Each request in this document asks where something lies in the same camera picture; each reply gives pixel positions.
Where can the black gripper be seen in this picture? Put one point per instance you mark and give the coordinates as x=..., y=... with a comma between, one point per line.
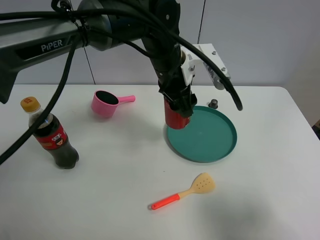
x=172, y=86

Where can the red soda can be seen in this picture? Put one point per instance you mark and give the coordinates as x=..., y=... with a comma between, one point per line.
x=173, y=119

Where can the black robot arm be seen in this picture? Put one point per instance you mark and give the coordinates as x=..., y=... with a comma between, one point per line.
x=31, y=37

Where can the small grey capsule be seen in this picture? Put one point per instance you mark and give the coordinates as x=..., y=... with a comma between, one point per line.
x=213, y=104

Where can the teal round plate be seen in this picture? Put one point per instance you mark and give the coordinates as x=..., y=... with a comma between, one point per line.
x=209, y=137

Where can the pink plastic scoop cup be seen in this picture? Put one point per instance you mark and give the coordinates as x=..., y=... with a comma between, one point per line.
x=104, y=103

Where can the cola bottle yellow cap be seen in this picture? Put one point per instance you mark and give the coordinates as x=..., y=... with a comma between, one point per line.
x=51, y=135

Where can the beige spatula orange handle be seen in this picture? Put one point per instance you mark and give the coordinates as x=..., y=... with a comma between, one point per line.
x=202, y=184

